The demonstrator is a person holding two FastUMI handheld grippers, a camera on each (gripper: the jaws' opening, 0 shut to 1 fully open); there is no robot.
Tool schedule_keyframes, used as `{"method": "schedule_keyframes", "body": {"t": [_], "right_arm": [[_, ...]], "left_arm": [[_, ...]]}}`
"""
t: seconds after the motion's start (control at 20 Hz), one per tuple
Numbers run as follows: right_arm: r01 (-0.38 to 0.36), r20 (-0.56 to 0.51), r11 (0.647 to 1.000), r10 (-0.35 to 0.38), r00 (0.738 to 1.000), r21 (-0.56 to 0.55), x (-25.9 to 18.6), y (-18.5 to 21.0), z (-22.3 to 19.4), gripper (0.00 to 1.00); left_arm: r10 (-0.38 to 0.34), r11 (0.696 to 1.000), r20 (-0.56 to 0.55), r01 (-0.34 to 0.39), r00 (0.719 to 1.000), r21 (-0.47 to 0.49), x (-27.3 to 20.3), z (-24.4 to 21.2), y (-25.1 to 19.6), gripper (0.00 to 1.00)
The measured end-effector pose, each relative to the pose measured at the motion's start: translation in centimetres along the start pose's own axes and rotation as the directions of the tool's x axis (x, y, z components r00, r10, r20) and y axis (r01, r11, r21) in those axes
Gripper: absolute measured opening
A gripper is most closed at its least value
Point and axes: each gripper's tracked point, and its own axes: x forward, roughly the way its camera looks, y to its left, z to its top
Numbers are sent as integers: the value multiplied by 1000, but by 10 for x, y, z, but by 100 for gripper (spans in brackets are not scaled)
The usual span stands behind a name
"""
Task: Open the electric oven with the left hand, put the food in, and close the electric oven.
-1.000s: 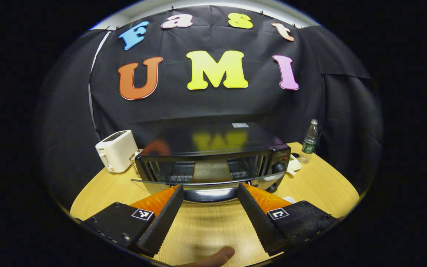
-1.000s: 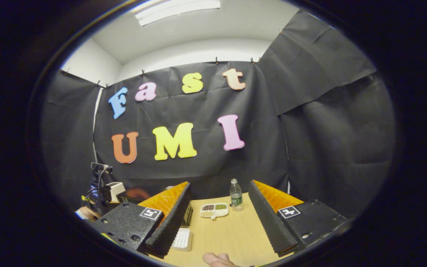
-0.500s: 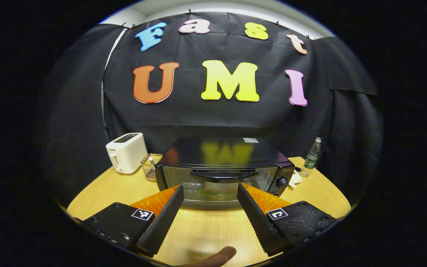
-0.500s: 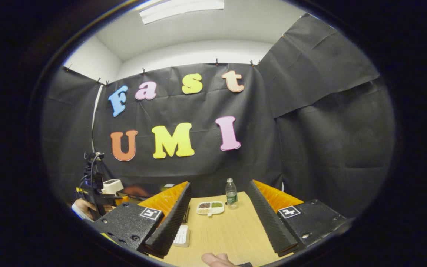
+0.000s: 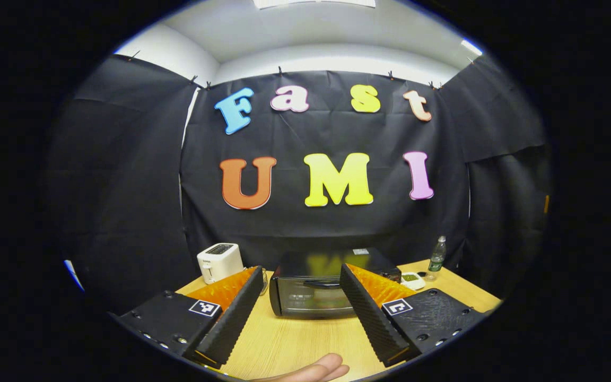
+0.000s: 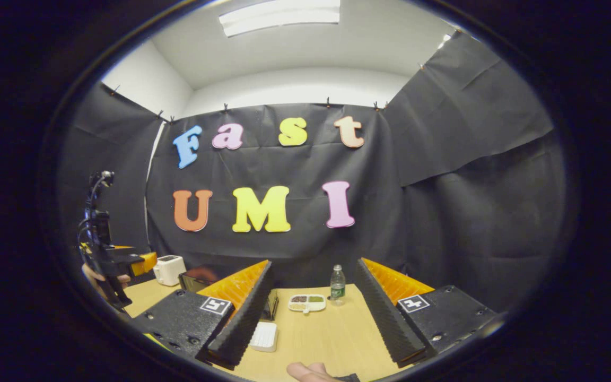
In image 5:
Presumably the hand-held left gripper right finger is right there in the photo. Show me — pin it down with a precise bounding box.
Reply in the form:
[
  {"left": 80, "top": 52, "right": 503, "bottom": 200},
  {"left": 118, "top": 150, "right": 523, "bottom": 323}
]
[{"left": 340, "top": 263, "right": 489, "bottom": 368}]

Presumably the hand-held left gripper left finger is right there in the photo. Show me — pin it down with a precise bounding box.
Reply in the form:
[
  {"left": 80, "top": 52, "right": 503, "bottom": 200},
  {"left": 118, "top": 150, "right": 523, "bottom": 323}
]
[{"left": 109, "top": 265, "right": 265, "bottom": 369}]

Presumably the black electric oven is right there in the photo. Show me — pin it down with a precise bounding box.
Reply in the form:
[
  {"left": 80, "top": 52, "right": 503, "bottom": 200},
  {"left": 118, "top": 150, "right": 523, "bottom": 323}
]
[{"left": 269, "top": 247, "right": 403, "bottom": 319}]

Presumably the white divided plate with beans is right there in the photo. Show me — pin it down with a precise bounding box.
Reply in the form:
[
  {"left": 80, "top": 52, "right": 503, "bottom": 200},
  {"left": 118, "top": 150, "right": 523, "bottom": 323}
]
[{"left": 400, "top": 272, "right": 426, "bottom": 291}]

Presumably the white toaster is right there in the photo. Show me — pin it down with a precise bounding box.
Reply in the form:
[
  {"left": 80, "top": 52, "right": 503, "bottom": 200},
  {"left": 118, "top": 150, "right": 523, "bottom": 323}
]
[{"left": 197, "top": 243, "right": 245, "bottom": 285}]

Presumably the clear plastic water bottle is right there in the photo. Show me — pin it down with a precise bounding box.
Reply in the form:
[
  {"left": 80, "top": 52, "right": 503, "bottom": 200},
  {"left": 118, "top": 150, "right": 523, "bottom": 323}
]
[{"left": 425, "top": 236, "right": 447, "bottom": 282}]

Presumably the black backdrop cloth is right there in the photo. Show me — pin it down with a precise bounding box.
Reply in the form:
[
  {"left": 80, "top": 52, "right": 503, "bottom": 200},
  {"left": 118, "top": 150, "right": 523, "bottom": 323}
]
[{"left": 46, "top": 50, "right": 553, "bottom": 314}]

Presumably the large ceiling light panel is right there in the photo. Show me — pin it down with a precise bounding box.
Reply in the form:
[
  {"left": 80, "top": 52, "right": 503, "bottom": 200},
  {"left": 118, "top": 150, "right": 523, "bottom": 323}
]
[{"left": 252, "top": 0, "right": 377, "bottom": 10}]

